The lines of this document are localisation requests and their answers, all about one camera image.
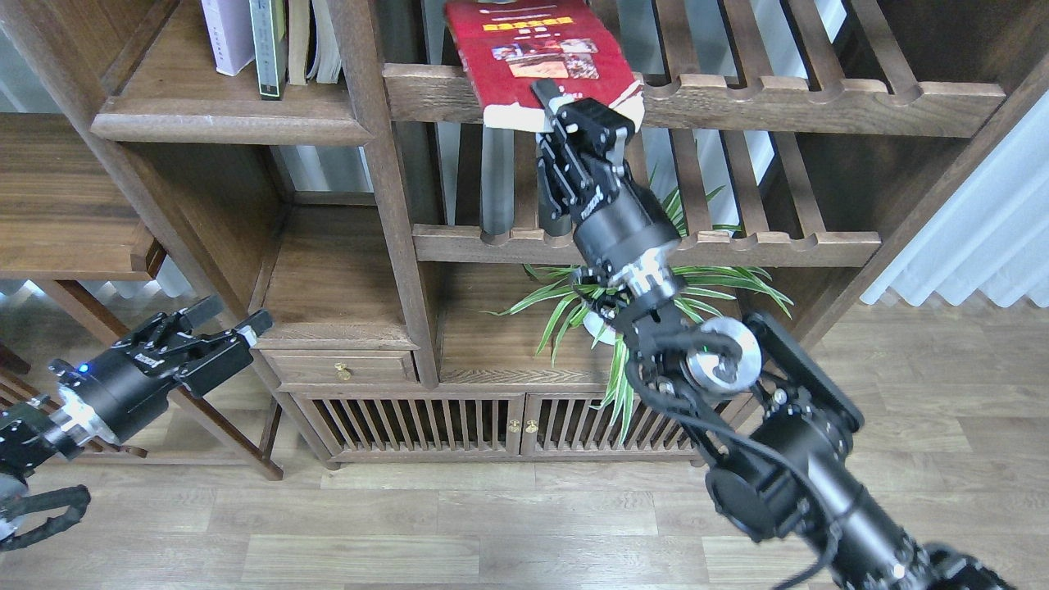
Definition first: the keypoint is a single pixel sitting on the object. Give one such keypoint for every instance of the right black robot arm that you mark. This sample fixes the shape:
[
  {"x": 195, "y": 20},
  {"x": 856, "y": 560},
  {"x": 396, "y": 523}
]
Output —
[{"x": 773, "y": 427}]

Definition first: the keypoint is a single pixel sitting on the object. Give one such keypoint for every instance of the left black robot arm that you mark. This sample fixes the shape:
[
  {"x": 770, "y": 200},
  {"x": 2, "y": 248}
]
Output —
[{"x": 30, "y": 438}]

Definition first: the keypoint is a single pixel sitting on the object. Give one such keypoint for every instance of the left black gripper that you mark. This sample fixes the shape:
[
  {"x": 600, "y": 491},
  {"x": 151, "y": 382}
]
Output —
[{"x": 118, "y": 393}]

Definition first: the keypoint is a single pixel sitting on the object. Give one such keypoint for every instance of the white plant pot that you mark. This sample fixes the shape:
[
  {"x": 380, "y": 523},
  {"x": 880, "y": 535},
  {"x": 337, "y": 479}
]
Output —
[{"x": 594, "y": 328}]

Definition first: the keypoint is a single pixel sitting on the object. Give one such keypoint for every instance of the brass drawer knob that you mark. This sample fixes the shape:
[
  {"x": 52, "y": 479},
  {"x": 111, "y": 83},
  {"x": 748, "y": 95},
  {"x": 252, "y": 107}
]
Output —
[{"x": 342, "y": 371}]

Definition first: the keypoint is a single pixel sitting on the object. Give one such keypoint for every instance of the white curtain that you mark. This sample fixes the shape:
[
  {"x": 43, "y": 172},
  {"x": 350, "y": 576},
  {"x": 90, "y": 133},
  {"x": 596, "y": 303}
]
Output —
[{"x": 991, "y": 238}]

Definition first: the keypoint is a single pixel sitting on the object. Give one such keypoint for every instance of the white lavender cover book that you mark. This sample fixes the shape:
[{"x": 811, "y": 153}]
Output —
[{"x": 229, "y": 28}]

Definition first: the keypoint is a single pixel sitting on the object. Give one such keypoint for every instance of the wooden side table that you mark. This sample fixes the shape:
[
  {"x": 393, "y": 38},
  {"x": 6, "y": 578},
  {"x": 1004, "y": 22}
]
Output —
[{"x": 64, "y": 221}]

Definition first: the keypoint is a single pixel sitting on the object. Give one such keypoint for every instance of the dark wooden bookshelf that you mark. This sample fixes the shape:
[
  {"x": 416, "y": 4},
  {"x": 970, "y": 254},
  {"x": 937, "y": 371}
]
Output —
[{"x": 323, "y": 207}]

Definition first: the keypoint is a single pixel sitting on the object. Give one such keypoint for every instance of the green grey cover book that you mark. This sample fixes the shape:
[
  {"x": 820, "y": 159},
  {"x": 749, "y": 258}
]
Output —
[{"x": 269, "y": 26}]

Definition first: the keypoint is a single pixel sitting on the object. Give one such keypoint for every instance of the upright books on shelf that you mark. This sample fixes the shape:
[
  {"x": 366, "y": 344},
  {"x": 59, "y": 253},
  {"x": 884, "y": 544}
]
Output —
[{"x": 312, "y": 45}]

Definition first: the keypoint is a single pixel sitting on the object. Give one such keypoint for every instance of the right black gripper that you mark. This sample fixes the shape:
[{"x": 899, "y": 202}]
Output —
[{"x": 622, "y": 232}]

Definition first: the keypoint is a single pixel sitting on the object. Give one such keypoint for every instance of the red cover book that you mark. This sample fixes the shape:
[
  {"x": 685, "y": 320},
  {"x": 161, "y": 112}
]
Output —
[{"x": 504, "y": 46}]

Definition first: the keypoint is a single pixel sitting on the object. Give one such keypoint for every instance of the brass cabinet door knobs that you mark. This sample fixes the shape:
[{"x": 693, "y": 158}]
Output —
[{"x": 517, "y": 426}]

